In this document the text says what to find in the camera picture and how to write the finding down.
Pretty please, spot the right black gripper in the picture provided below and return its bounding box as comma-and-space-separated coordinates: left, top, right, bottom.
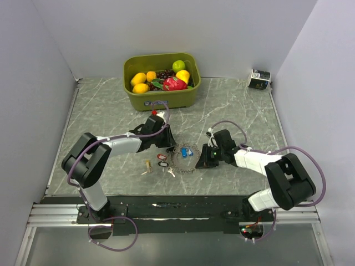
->
195, 143, 225, 168

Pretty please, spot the red key tag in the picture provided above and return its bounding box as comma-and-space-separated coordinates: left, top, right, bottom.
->
157, 154, 167, 161

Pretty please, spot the black key tag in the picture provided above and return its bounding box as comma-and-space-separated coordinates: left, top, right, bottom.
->
158, 161, 169, 167

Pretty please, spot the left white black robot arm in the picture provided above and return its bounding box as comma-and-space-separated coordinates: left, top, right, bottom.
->
62, 111, 176, 223

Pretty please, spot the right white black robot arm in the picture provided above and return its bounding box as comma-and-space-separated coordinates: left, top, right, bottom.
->
195, 129, 316, 221

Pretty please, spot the brass key with yellow tag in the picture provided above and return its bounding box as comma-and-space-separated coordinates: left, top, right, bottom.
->
141, 160, 153, 175

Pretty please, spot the yellow mango lower left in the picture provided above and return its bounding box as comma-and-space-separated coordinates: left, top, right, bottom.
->
132, 83, 150, 94

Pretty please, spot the yellow mango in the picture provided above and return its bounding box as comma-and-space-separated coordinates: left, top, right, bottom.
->
132, 83, 150, 94
130, 72, 146, 87

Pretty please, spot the dark grape bunch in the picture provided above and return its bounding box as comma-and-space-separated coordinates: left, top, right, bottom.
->
148, 69, 175, 91

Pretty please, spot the small orange fruit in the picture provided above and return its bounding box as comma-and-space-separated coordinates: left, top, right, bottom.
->
146, 71, 157, 83

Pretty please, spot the yellow mango upper left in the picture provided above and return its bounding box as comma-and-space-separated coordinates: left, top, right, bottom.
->
130, 72, 146, 87

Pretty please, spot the green apple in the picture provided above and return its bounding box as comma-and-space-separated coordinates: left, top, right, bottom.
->
172, 60, 186, 73

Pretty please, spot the olive green plastic bin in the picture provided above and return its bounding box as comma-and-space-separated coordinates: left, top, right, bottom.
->
123, 53, 201, 111

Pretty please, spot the black white roll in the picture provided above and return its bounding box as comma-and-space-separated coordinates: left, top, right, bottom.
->
247, 69, 271, 90

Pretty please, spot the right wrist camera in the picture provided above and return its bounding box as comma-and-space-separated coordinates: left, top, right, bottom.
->
206, 127, 216, 147

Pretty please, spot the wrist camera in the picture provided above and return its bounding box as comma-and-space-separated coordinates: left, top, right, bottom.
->
151, 110, 169, 123
206, 127, 216, 147

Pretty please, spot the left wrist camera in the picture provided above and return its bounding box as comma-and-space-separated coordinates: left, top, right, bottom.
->
151, 110, 169, 123

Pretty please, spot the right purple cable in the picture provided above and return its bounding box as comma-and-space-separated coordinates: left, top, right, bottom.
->
207, 120, 326, 244

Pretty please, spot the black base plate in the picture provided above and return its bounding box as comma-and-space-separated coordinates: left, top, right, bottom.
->
77, 196, 273, 236

